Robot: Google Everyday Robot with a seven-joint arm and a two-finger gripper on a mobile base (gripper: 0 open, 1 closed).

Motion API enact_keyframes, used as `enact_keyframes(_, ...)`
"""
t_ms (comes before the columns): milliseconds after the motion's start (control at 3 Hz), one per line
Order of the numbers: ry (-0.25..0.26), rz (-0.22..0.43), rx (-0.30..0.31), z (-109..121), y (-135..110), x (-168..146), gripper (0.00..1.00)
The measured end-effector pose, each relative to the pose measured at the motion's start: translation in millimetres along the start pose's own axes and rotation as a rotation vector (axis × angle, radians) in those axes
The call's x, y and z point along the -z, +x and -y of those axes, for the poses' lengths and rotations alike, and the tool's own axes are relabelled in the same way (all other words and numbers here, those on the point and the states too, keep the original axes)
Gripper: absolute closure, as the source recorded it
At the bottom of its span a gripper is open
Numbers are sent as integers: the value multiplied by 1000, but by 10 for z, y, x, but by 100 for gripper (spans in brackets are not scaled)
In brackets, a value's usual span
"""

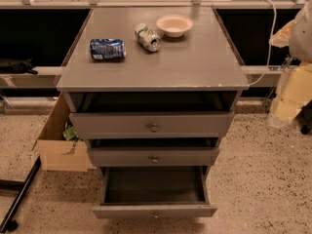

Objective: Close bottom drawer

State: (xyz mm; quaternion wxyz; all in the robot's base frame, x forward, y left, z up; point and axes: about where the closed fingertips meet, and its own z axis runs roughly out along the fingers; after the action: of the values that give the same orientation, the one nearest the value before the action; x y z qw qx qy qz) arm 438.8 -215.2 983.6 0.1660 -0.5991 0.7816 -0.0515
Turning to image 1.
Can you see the black object on ledge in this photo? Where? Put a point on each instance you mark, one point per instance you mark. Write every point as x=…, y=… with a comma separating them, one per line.
x=16, y=66

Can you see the grey bottom drawer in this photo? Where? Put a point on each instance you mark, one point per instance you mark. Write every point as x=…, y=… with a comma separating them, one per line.
x=154, y=192

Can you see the grey drawer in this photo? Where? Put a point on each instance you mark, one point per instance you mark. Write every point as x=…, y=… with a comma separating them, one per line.
x=151, y=125
x=154, y=192
x=145, y=157

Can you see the green white soda can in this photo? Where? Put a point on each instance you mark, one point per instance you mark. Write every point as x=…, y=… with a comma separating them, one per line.
x=147, y=37

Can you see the green packet in box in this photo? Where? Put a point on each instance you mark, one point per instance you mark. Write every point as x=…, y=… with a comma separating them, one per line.
x=69, y=133

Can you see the white paper bowl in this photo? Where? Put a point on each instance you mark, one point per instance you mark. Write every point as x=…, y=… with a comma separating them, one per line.
x=174, y=25

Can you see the grey drawer cabinet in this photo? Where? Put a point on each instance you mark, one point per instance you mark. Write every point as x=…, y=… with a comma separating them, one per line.
x=197, y=72

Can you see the metal frame rail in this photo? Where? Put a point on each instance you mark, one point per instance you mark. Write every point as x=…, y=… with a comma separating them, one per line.
x=258, y=75

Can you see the blue crushed soda can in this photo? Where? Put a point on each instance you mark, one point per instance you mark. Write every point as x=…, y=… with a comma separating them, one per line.
x=107, y=49

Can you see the grey middle drawer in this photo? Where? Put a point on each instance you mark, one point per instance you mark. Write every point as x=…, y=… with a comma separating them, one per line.
x=145, y=157

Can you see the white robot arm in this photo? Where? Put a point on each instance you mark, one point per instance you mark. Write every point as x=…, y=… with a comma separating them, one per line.
x=301, y=36

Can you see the black floor rail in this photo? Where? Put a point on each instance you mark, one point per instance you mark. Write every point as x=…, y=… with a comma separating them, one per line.
x=9, y=224

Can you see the grey top drawer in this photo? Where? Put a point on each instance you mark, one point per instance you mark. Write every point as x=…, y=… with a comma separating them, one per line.
x=151, y=125

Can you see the cardboard box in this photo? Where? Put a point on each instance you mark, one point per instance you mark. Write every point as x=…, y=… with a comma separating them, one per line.
x=56, y=153

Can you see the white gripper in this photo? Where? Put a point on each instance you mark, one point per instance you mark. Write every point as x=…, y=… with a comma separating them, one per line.
x=302, y=39

